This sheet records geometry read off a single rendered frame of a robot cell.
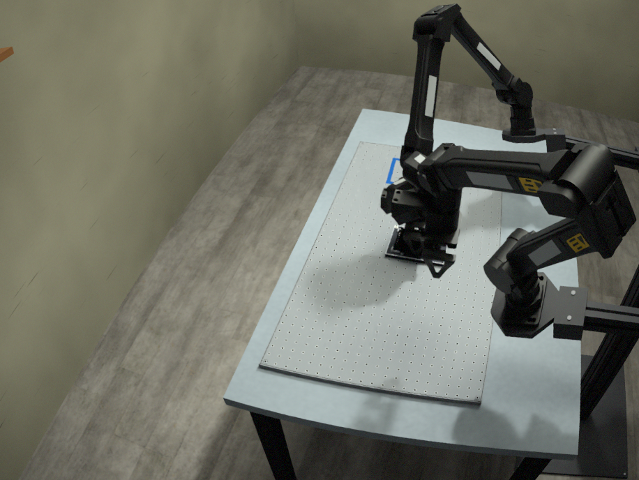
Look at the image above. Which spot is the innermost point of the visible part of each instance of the blue rectangular tape outline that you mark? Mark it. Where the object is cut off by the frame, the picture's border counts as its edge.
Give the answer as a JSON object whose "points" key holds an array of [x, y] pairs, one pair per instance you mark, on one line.
{"points": [[391, 170]]}

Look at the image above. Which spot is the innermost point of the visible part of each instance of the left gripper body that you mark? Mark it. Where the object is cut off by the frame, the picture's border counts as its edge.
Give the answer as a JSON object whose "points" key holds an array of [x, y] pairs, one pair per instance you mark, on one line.
{"points": [[449, 237]]}

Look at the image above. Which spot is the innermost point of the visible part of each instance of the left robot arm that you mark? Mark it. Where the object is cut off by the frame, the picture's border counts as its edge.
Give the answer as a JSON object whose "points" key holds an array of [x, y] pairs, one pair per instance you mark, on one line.
{"points": [[577, 184]]}

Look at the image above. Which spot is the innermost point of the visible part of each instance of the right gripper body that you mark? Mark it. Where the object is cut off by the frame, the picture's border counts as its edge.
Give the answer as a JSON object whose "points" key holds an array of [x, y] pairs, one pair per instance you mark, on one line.
{"points": [[408, 233]]}

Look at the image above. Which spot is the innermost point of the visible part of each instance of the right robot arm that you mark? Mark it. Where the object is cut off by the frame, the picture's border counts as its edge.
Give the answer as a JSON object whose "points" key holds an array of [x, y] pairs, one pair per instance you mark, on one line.
{"points": [[441, 22]]}

